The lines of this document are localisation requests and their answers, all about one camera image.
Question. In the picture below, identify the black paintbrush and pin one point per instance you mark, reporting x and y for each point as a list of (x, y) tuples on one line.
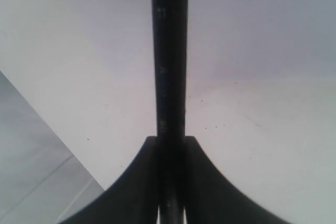
[(169, 18)]

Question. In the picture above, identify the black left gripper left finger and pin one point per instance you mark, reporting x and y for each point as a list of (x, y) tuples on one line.
[(133, 197)]

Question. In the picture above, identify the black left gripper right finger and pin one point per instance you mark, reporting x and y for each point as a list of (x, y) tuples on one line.
[(210, 198)]

